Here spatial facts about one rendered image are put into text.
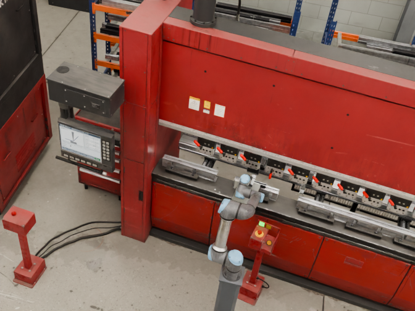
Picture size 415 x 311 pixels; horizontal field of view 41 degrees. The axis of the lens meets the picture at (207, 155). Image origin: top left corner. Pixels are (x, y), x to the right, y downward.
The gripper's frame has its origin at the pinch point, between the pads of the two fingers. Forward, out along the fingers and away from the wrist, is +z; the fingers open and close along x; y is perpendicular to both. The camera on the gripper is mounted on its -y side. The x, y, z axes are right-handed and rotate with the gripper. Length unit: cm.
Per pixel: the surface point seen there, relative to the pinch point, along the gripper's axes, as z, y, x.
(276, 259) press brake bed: 52, -53, -42
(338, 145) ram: -47, 45, -60
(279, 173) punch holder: -13.4, 16.0, -23.6
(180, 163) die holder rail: 6, 2, 62
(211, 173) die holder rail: 6.2, 1.6, 32.9
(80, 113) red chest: 20, 20, 170
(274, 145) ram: -33.0, 33.6, -14.3
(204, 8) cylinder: -101, 101, 56
